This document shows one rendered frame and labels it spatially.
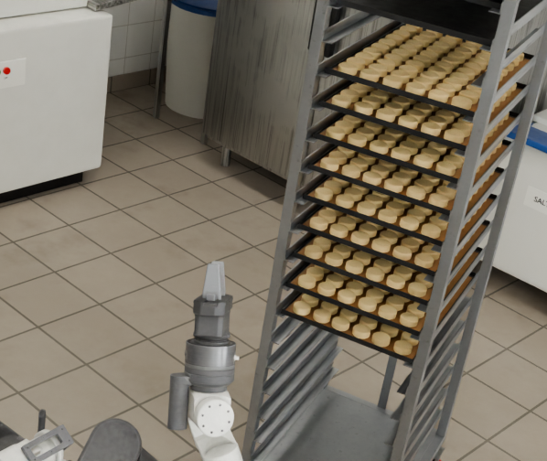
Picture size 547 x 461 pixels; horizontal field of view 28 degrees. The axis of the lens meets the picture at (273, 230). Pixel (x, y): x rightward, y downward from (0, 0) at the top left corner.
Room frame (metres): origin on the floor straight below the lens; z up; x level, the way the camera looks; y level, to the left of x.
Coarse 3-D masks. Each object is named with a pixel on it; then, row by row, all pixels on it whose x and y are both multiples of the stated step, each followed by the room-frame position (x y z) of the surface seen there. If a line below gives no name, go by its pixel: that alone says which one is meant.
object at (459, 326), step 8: (456, 328) 3.04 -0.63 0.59; (448, 336) 2.99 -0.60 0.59; (456, 336) 2.98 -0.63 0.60; (448, 344) 2.89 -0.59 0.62; (440, 352) 2.88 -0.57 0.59; (432, 360) 2.83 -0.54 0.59; (440, 360) 2.83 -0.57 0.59; (432, 368) 2.75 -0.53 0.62; (424, 376) 2.74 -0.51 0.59; (424, 384) 2.70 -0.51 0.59; (400, 408) 2.56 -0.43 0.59; (392, 416) 2.51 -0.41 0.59; (400, 416) 2.50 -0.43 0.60
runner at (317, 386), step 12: (324, 372) 3.17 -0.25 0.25; (336, 372) 3.21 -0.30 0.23; (312, 384) 3.08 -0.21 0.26; (324, 384) 3.13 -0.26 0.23; (312, 396) 3.05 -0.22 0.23; (300, 408) 2.97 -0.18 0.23; (288, 420) 2.90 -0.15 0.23; (276, 432) 2.83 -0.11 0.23; (264, 444) 2.75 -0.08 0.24; (252, 456) 2.67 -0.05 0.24; (264, 456) 2.70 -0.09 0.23
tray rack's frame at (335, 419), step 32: (544, 32) 3.06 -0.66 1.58; (544, 64) 3.05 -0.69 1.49; (512, 160) 3.06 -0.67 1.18; (480, 288) 3.06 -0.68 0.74; (384, 384) 3.16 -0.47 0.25; (320, 416) 3.05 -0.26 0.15; (352, 416) 3.08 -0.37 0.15; (384, 416) 3.11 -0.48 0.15; (448, 416) 3.05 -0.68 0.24; (288, 448) 2.86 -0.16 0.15; (320, 448) 2.88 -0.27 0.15; (352, 448) 2.91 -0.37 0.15; (384, 448) 2.94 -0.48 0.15
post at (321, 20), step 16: (320, 0) 2.66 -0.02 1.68; (320, 16) 2.66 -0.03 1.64; (320, 32) 2.66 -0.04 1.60; (320, 48) 2.66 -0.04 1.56; (304, 80) 2.67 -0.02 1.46; (304, 96) 2.66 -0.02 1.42; (304, 112) 2.66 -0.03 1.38; (304, 128) 2.66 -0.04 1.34; (304, 144) 2.66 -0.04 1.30; (288, 176) 2.66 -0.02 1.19; (288, 192) 2.66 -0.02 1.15; (288, 208) 2.66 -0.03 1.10; (288, 224) 2.66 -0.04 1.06; (288, 240) 2.66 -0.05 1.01; (272, 272) 2.67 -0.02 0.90; (272, 288) 2.66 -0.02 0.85; (272, 304) 2.66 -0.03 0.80; (272, 320) 2.66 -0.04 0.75; (256, 368) 2.66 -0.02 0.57; (256, 384) 2.66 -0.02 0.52; (256, 400) 2.66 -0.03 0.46; (256, 416) 2.66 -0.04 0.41
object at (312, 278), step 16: (304, 272) 2.76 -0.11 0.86; (320, 272) 2.74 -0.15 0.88; (464, 272) 2.92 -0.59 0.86; (320, 288) 2.65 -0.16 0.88; (336, 288) 2.69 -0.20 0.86; (352, 288) 2.67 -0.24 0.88; (368, 288) 2.72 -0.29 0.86; (448, 288) 2.80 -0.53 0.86; (352, 304) 2.62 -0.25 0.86; (368, 304) 2.60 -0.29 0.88; (384, 304) 2.65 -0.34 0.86; (400, 304) 2.63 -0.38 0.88; (416, 304) 2.65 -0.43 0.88; (400, 320) 2.57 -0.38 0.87; (416, 320) 2.56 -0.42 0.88
